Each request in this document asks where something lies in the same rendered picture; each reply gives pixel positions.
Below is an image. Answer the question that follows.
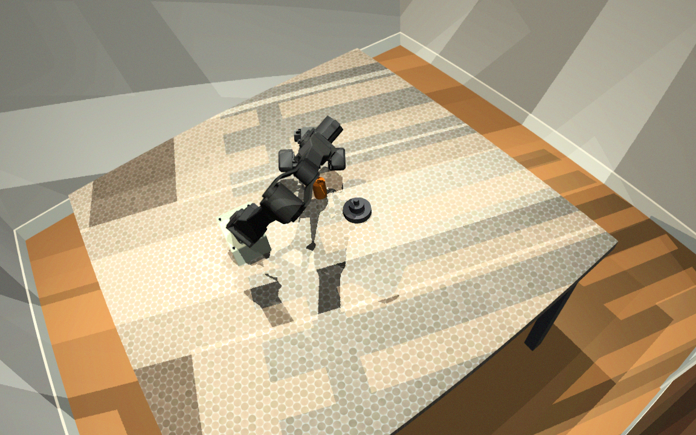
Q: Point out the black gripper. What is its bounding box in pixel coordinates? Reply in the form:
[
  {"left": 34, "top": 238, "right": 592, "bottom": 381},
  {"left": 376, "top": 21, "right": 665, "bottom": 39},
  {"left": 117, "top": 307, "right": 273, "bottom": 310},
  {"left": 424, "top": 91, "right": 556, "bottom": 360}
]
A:
[{"left": 279, "top": 148, "right": 346, "bottom": 173}]

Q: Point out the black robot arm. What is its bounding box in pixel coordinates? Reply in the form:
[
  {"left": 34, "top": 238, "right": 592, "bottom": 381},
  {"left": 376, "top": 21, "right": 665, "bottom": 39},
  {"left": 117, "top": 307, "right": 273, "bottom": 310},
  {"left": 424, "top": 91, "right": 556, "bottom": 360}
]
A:
[{"left": 226, "top": 115, "right": 344, "bottom": 248}]

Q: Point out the orange cylindrical knob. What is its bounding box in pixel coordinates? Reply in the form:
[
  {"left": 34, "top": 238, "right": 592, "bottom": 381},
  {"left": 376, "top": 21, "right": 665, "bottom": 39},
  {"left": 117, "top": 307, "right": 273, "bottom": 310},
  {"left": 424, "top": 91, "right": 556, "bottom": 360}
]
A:
[{"left": 313, "top": 176, "right": 327, "bottom": 199}]

